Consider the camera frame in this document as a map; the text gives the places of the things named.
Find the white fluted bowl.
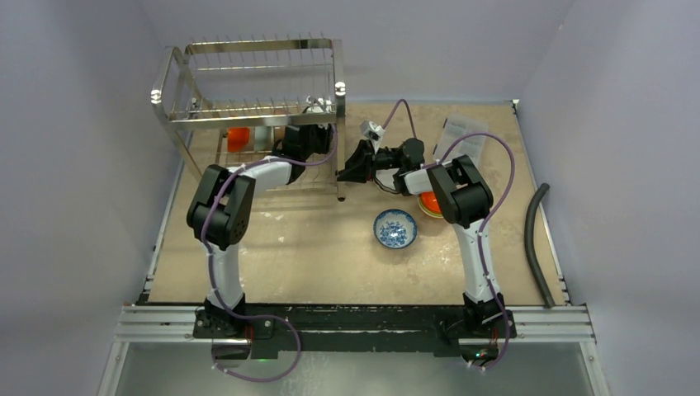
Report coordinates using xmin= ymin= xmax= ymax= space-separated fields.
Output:
xmin=374 ymin=168 xmax=409 ymax=196

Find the metal two-tier dish rack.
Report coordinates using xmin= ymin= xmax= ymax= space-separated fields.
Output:
xmin=149 ymin=35 xmax=346 ymax=200

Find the red-orange bowl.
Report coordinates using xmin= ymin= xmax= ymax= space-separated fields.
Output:
xmin=226 ymin=127 xmax=250 ymax=153
xmin=419 ymin=191 xmax=442 ymax=217

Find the white blue floral bowl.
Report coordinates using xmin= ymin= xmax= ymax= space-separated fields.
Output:
xmin=372 ymin=209 xmax=418 ymax=249

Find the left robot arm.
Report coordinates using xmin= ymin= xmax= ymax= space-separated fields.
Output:
xmin=186 ymin=124 xmax=338 ymax=337

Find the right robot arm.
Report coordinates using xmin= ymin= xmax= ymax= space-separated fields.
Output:
xmin=337 ymin=138 xmax=509 ymax=336

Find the pale green bowl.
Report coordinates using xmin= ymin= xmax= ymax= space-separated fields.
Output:
xmin=253 ymin=126 xmax=275 ymax=152

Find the clear plastic organizer box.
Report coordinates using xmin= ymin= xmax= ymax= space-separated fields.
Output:
xmin=434 ymin=113 xmax=490 ymax=165

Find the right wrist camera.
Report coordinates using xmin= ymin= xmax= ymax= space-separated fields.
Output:
xmin=360 ymin=120 xmax=385 ymax=151

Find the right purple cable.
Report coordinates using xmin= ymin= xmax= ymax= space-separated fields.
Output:
xmin=381 ymin=98 xmax=517 ymax=373

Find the black hose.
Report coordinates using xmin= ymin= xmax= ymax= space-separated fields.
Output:
xmin=523 ymin=182 xmax=558 ymax=309

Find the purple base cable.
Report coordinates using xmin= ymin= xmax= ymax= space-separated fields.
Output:
xmin=210 ymin=315 xmax=303 ymax=384

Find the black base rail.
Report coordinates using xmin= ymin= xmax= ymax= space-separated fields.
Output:
xmin=192 ymin=302 xmax=515 ymax=361

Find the aluminium frame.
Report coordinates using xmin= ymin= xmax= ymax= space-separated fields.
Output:
xmin=97 ymin=305 xmax=611 ymax=395

